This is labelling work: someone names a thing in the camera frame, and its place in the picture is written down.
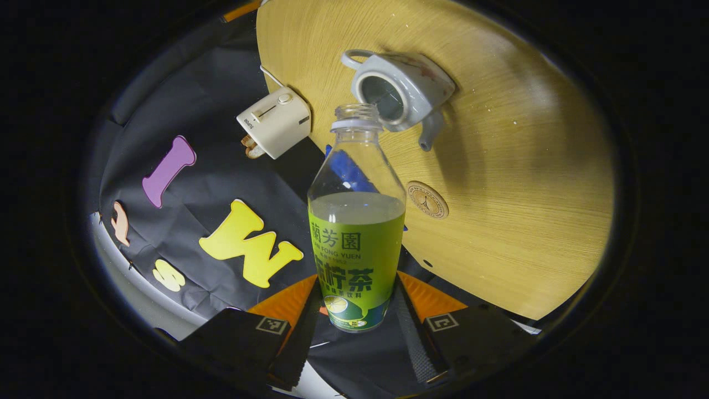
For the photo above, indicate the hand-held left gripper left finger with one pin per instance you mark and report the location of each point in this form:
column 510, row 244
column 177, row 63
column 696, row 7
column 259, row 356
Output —
column 302, row 343

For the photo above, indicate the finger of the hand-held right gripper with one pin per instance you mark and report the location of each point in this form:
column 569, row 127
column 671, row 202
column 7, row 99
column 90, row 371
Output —
column 242, row 10

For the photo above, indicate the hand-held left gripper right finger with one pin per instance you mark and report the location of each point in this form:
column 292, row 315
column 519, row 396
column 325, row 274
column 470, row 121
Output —
column 418, row 343

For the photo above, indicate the green label water bottle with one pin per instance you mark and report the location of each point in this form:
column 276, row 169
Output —
column 354, row 249

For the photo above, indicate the round brown coaster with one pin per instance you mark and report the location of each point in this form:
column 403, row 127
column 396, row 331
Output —
column 427, row 199

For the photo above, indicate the grey ceramic teacup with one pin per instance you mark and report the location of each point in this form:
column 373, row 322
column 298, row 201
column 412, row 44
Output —
column 415, row 83

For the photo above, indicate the white toaster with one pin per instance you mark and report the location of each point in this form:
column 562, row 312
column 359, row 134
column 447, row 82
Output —
column 277, row 119

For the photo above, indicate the bread slice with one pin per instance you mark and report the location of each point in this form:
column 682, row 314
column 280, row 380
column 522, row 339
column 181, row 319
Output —
column 248, row 142
column 256, row 152

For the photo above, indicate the blue towel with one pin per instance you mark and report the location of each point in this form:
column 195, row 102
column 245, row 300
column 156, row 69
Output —
column 348, row 169

